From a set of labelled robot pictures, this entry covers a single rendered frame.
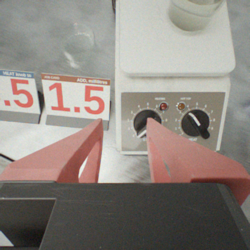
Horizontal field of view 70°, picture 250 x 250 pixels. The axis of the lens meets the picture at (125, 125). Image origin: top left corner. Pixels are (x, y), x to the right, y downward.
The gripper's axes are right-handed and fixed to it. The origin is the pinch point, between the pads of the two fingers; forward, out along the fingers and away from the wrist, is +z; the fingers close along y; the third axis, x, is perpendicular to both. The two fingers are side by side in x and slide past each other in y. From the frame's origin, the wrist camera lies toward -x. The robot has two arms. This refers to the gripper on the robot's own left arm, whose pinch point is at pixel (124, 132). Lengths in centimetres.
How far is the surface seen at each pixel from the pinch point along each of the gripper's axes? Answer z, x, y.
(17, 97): 12.5, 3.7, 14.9
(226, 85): 8.9, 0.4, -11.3
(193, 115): 6.1, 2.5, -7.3
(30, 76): 12.8, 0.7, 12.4
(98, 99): 11.8, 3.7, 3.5
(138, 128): 6.3, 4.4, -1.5
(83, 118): 11.5, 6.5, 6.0
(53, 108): 12.0, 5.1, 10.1
